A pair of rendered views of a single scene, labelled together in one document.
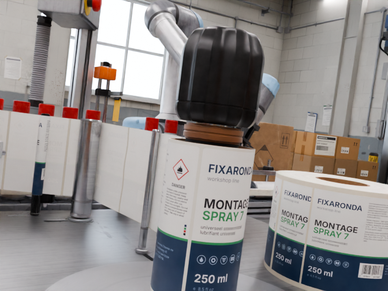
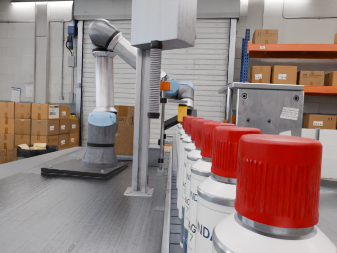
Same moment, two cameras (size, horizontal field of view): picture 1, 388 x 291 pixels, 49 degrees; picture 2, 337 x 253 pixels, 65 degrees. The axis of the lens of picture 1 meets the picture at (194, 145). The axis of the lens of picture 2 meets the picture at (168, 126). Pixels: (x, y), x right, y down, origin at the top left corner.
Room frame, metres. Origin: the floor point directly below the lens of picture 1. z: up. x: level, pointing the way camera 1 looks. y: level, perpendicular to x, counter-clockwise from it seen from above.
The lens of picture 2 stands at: (0.52, 0.95, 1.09)
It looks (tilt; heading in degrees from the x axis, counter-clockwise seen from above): 3 degrees down; 306
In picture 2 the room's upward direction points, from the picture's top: 3 degrees clockwise
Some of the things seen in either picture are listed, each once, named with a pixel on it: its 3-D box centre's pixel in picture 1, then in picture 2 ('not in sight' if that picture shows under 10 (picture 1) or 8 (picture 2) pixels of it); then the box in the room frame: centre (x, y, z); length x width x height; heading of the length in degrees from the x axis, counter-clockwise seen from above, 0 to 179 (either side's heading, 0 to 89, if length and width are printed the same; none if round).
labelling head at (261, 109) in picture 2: not in sight; (247, 161); (0.69, 0.48, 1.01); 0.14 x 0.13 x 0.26; 126
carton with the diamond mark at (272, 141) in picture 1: (240, 154); (127, 128); (1.67, -0.19, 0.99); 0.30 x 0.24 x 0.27; 125
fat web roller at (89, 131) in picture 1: (85, 170); not in sight; (0.78, 0.19, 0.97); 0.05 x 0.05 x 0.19
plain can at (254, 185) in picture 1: (274, 190); not in sight; (1.34, -0.27, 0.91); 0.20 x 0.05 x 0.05; 125
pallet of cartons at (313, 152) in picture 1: (316, 181); (42, 136); (5.12, -1.52, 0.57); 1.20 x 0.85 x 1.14; 119
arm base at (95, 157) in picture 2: not in sight; (100, 153); (1.44, 0.20, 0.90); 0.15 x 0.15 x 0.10
